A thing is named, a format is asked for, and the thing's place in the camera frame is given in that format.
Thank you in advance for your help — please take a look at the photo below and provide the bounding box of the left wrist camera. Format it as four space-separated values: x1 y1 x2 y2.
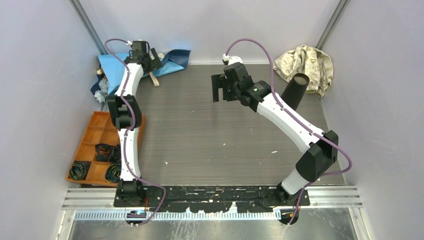
126 40 151 52

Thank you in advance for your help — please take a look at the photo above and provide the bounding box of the rolled dark item middle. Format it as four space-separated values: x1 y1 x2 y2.
94 143 122 164

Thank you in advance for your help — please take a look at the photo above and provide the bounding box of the rolled dark item front right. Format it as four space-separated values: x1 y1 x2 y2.
104 164 122 183

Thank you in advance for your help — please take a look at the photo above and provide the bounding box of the black vase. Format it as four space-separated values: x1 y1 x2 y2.
280 73 310 111

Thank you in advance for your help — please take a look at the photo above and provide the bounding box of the patterned cream cloth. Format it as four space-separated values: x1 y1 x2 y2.
273 45 334 98

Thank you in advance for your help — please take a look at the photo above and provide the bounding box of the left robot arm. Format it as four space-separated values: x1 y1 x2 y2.
106 40 161 208

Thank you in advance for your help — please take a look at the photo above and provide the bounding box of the aluminium rail frame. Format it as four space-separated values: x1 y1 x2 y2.
57 185 370 240

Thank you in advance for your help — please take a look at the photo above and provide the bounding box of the rolled dark item front left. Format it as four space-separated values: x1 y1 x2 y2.
69 161 91 181

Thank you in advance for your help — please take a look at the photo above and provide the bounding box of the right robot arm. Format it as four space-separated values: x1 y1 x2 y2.
211 62 339 206

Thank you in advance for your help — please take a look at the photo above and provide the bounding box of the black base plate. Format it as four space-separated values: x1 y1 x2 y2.
113 185 310 214

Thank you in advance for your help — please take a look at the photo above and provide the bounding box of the cream ribbon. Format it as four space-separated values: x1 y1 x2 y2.
148 53 165 87

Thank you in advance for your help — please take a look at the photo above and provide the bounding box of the blue paper flower bouquet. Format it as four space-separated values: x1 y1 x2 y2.
90 49 191 103

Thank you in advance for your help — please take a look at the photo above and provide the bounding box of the rolled dark item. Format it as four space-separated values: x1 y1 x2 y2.
104 164 122 183
94 143 122 164
69 161 91 181

